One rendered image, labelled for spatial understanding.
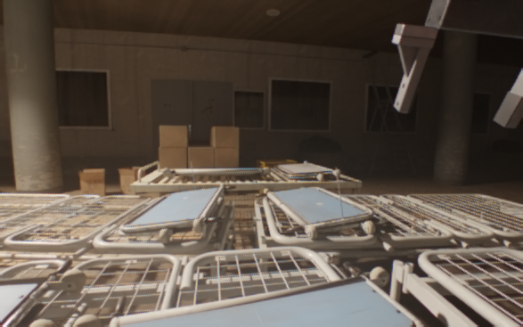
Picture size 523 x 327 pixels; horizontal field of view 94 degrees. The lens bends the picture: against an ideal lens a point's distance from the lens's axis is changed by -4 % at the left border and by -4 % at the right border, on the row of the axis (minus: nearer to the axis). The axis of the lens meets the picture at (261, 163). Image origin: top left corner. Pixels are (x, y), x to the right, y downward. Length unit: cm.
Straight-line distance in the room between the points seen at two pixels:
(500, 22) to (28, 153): 503
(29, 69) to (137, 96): 235
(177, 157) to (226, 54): 345
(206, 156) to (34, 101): 265
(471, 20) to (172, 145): 382
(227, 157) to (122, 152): 334
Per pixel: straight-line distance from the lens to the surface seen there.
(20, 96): 508
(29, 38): 519
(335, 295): 83
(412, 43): 37
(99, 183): 451
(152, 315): 76
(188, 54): 670
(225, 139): 404
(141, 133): 663
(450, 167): 645
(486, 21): 38
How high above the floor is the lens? 98
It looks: 6 degrees down
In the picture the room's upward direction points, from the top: 1 degrees clockwise
